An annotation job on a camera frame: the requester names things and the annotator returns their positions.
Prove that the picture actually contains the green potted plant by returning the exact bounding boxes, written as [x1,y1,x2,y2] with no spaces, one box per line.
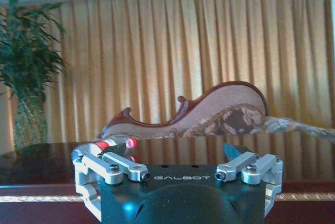
[0,0,68,150]

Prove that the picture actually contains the beige fringed cloth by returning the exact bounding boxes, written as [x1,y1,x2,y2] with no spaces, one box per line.
[258,116,335,138]

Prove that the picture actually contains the golden pleated curtain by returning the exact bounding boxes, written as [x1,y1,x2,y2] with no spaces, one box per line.
[43,0,334,143]

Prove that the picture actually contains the carved wooden upholstered sofa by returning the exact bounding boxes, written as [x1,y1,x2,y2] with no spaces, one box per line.
[97,80,269,141]

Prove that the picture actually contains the red and silver can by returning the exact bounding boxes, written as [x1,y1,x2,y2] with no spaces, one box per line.
[72,137,139,161]

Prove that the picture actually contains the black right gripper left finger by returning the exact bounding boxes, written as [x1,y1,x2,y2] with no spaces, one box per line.
[72,142,150,221]

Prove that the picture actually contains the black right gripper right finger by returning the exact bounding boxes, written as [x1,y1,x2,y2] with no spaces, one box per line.
[214,142,284,216]

